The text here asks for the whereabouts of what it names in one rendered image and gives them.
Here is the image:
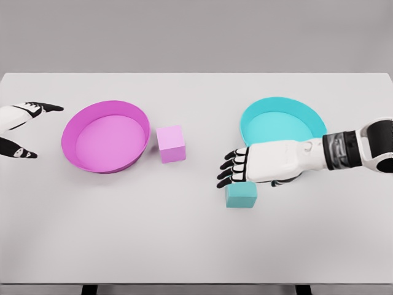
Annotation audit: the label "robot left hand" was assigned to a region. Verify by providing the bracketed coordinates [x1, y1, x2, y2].
[0, 101, 64, 160]

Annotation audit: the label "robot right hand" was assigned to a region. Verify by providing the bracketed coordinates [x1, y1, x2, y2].
[216, 140, 309, 189]

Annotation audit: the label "cyan plate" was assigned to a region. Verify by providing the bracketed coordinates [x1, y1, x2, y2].
[239, 96, 327, 149]

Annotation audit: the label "cyan block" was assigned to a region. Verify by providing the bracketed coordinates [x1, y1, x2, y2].
[225, 181, 258, 209]

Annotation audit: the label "pink plate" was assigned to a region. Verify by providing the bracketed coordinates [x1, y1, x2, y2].
[61, 100, 152, 175]

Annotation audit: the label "pink block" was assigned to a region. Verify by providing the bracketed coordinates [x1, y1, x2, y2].
[155, 124, 187, 163]

